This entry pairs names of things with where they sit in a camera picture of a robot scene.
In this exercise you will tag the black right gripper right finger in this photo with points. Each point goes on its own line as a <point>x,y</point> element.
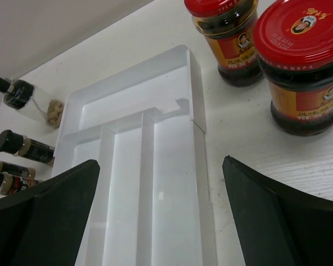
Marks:
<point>277,224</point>

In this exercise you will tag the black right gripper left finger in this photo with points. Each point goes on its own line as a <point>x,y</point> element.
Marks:
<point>44,224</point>

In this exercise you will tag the small black-cap spice bottle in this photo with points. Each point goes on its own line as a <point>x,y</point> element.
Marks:
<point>22,146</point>

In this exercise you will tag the knob-top glass spice grinder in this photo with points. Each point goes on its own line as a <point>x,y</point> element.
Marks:
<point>32,102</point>

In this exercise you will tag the red-lid chili sauce jar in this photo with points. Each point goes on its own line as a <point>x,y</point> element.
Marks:
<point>294,40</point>

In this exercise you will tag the white plastic organizer tray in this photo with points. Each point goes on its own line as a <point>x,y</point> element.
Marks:
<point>145,127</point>

